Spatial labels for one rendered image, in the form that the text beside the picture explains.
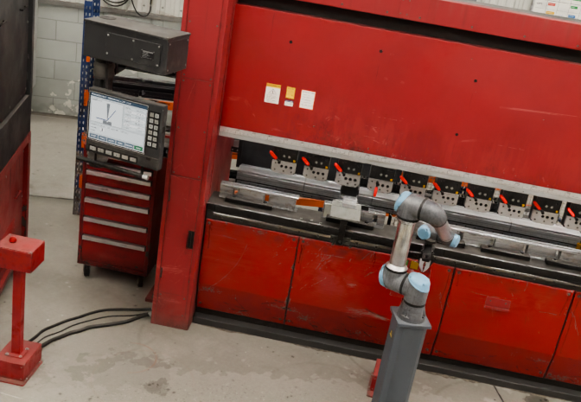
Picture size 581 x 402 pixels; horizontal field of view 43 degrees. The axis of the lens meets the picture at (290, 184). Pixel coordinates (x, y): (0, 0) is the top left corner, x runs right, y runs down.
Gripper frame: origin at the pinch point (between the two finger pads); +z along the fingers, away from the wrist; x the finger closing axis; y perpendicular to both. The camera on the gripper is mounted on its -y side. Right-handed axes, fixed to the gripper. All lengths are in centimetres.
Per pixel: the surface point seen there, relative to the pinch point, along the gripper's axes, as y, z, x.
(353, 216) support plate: 17, -15, 46
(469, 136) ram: 46, -69, -9
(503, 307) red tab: 31, 30, -54
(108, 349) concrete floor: -45, 80, 171
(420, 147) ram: 42, -57, 17
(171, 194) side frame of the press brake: 2, -8, 155
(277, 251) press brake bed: 17, 21, 88
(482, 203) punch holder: 44, -29, -26
